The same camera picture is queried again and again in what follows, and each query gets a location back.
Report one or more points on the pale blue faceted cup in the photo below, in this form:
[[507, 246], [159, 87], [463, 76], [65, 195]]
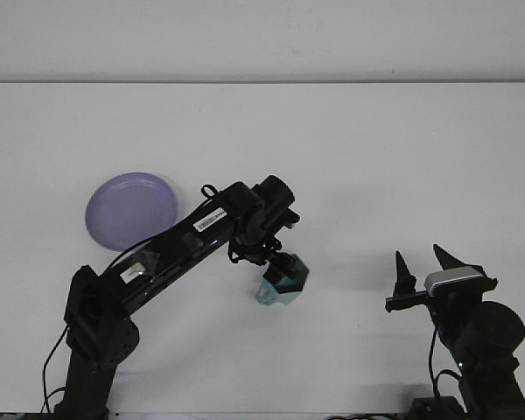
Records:
[[297, 284]]

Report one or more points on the pale purple round plate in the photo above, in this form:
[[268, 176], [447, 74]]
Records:
[[127, 205]]

